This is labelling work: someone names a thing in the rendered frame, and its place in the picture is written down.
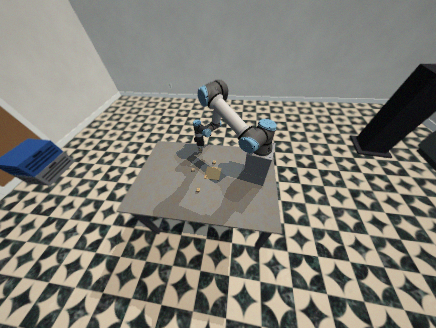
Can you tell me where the tan flat mat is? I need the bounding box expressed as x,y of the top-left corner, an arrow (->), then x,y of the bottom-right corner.
204,166 -> 222,180

